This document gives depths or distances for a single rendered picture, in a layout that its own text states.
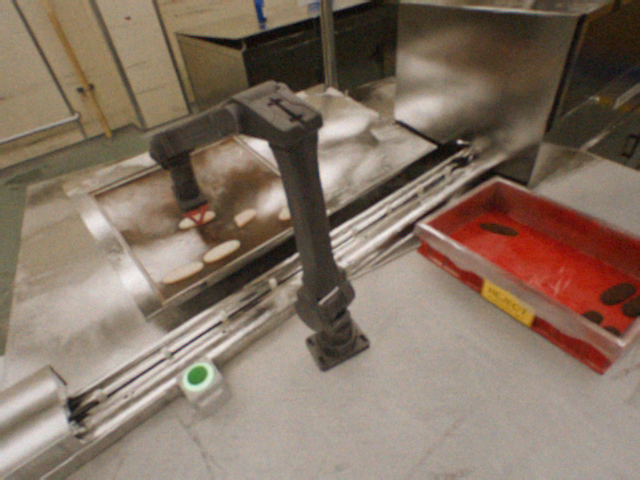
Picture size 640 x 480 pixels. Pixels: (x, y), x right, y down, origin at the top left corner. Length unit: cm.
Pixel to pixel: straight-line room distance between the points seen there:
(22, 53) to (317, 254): 392
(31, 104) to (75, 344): 351
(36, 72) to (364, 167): 356
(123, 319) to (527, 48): 122
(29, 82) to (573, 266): 421
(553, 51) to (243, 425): 110
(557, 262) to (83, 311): 120
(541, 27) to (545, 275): 60
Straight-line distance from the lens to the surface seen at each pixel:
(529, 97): 124
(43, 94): 444
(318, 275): 69
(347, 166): 127
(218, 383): 79
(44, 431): 86
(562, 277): 109
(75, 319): 117
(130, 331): 105
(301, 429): 79
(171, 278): 100
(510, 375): 88
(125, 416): 87
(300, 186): 58
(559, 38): 118
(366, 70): 336
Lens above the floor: 154
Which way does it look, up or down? 40 degrees down
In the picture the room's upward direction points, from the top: 8 degrees counter-clockwise
